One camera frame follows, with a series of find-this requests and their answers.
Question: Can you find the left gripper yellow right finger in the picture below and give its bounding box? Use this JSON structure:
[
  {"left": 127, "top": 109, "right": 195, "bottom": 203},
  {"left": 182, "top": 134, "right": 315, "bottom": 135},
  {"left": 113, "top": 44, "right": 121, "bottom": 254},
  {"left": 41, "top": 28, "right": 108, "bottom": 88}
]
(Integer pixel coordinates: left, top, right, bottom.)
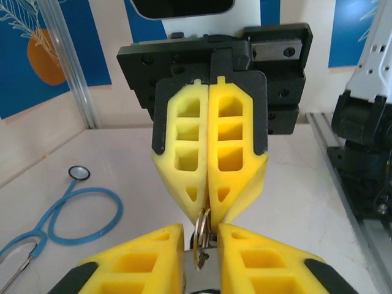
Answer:
[{"left": 216, "top": 222, "right": 361, "bottom": 294}]

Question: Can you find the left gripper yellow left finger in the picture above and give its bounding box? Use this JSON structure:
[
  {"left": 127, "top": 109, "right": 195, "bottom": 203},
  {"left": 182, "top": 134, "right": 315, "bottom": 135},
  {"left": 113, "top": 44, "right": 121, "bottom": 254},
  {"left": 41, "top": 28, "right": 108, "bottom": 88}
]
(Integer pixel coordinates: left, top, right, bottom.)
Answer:
[{"left": 45, "top": 223, "right": 186, "bottom": 294}]

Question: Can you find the blue stethoscope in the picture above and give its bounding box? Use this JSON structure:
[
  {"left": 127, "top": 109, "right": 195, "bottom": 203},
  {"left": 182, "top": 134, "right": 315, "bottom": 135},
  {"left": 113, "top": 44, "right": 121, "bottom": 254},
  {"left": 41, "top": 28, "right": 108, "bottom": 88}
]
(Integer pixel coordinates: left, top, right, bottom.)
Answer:
[{"left": 0, "top": 165, "right": 124, "bottom": 294}]

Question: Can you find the aluminium frame post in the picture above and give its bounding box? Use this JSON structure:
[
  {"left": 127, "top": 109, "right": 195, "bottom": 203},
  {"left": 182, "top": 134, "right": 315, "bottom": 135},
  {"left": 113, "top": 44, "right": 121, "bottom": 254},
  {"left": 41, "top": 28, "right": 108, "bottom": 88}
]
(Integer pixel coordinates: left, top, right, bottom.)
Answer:
[{"left": 38, "top": 0, "right": 102, "bottom": 130}]

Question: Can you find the aluminium mounting rail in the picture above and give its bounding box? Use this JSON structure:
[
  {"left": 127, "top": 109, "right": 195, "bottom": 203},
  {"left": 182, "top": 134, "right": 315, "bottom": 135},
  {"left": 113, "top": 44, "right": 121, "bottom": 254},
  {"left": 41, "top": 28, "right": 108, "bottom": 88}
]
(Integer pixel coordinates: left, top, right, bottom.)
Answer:
[{"left": 306, "top": 111, "right": 392, "bottom": 294}]

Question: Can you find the silver keyring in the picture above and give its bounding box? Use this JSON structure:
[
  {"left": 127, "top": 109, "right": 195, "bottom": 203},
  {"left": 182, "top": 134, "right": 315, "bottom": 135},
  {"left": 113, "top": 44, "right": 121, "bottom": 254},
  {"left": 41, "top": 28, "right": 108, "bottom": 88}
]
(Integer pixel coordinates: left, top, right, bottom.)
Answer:
[{"left": 192, "top": 207, "right": 213, "bottom": 272}]

